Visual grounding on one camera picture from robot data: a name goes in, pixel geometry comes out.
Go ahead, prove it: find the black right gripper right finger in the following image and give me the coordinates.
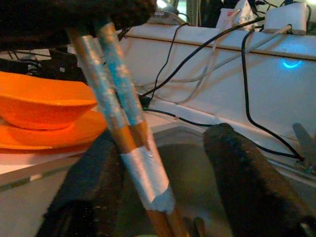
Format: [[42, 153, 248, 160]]
[[202, 122, 316, 237]]

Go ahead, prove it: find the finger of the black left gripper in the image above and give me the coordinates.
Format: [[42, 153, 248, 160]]
[[0, 0, 157, 31], [0, 26, 73, 51]]

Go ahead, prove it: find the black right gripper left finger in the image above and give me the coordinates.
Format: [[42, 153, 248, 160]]
[[37, 130, 154, 237]]

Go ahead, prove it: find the orange plastic plate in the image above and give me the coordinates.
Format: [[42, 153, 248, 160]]
[[0, 110, 109, 155]]

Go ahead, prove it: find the orange plastic bowl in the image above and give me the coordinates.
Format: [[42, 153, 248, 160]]
[[0, 71, 98, 131]]

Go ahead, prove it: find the tape-wrapped wooden chopstick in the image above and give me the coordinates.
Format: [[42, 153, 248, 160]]
[[66, 27, 175, 237], [95, 21, 192, 237]]

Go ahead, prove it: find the black power strip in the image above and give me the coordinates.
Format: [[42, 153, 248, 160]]
[[0, 58, 41, 75]]

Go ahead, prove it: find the black power adapter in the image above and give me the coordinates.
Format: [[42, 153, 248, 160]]
[[48, 49, 86, 83]]

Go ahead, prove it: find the stainless steel sink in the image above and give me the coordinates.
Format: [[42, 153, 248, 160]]
[[0, 124, 316, 237]]

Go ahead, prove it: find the white plug box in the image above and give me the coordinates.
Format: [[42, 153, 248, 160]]
[[216, 0, 256, 29]]

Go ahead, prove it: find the white power adapter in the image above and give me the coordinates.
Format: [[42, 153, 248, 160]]
[[264, 1, 309, 35]]

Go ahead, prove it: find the black countertop cable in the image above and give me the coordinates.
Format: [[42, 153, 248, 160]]
[[143, 108, 215, 127]]

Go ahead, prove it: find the thin black cable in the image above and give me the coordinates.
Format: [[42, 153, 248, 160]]
[[153, 22, 191, 96]]

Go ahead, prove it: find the black adapter cable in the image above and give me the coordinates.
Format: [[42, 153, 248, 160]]
[[138, 16, 267, 99]]

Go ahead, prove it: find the black hanging cable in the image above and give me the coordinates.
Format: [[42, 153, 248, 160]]
[[241, 23, 305, 161]]

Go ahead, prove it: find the white cable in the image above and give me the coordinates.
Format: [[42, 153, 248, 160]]
[[153, 26, 293, 104], [134, 8, 242, 87]]

